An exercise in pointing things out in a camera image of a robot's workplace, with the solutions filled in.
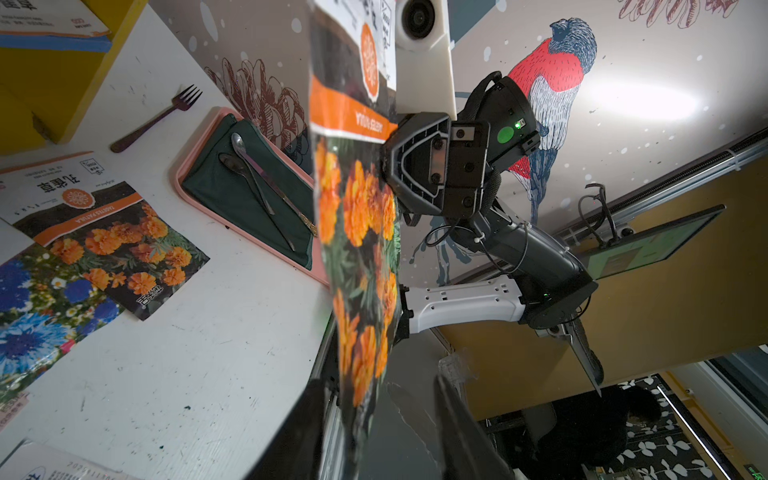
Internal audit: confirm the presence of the hidden orange flower seed bag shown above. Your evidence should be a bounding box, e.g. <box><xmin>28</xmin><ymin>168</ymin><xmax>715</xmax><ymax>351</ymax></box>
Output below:
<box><xmin>309</xmin><ymin>1</ymin><xmax>401</xmax><ymax>479</ymax></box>

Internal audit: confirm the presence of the pink tray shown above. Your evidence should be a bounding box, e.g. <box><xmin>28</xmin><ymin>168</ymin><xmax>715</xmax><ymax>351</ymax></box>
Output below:
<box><xmin>169</xmin><ymin>106</ymin><xmax>329</xmax><ymax>287</ymax></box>

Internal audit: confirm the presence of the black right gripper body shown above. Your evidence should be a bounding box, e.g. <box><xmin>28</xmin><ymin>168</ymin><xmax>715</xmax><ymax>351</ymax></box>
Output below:
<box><xmin>398</xmin><ymin>120</ymin><xmax>490</xmax><ymax>219</ymax></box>

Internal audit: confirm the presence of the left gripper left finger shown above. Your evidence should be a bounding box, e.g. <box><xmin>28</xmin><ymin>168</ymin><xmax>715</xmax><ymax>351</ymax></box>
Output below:
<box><xmin>245</xmin><ymin>379</ymin><xmax>326</xmax><ymax>480</ymax></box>

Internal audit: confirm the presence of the yellow two-tier shelf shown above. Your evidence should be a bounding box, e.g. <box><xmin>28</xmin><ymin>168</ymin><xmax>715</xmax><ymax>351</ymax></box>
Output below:
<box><xmin>1</xmin><ymin>0</ymin><xmax>148</xmax><ymax>155</ymax></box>

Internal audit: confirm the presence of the black plastic fork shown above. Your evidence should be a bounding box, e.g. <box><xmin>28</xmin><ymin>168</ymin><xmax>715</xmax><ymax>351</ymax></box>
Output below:
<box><xmin>109</xmin><ymin>85</ymin><xmax>202</xmax><ymax>153</ymax></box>

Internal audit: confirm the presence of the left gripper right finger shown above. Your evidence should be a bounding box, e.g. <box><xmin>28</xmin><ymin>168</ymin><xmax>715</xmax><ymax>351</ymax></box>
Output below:
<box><xmin>434</xmin><ymin>374</ymin><xmax>514</xmax><ymax>480</ymax></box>

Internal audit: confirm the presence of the black spoon on cloth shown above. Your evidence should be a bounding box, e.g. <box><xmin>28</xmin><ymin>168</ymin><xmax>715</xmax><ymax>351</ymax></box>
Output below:
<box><xmin>218</xmin><ymin>153</ymin><xmax>296</xmax><ymax>252</ymax></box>

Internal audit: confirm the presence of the dark green cloth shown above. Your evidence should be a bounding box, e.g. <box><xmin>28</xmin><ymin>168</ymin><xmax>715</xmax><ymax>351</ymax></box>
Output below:
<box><xmin>182</xmin><ymin>116</ymin><xmax>314</xmax><ymax>269</ymax></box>

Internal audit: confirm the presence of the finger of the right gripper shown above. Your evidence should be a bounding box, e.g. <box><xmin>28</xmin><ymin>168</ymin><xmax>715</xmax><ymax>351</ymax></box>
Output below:
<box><xmin>383</xmin><ymin>112</ymin><xmax>451</xmax><ymax>210</ymax></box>

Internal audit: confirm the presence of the orange flower seed bag lower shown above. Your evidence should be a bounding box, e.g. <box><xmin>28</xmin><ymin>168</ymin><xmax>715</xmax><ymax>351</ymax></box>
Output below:
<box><xmin>1</xmin><ymin>0</ymin><xmax>112</xmax><ymax>53</ymax></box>

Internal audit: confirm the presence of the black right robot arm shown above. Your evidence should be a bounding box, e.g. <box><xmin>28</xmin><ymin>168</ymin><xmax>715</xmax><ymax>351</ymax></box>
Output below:
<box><xmin>381</xmin><ymin>72</ymin><xmax>597</xmax><ymax>334</ymax></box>

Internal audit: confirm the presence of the green screen monitor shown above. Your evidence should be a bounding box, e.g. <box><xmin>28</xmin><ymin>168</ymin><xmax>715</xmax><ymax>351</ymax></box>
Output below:
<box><xmin>581</xmin><ymin>204</ymin><xmax>726</xmax><ymax>280</ymax></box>

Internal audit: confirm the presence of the white text seed bag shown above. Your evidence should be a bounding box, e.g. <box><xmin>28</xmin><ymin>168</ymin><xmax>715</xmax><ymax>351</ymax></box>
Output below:
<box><xmin>1</xmin><ymin>439</ymin><xmax>134</xmax><ymax>480</ymax></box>

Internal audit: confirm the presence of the orange flower seed bag top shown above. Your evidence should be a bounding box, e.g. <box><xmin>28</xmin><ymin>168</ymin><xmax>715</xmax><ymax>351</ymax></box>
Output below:
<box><xmin>1</xmin><ymin>152</ymin><xmax>209</xmax><ymax>320</ymax></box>

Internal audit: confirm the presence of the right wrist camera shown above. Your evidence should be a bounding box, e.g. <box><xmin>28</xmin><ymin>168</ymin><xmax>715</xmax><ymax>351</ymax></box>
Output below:
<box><xmin>395</xmin><ymin>0</ymin><xmax>457</xmax><ymax>120</ymax></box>

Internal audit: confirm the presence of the blue flower seed bag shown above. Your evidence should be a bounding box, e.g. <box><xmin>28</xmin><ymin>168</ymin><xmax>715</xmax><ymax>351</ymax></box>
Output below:
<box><xmin>1</xmin><ymin>244</ymin><xmax>123</xmax><ymax>404</ymax></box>

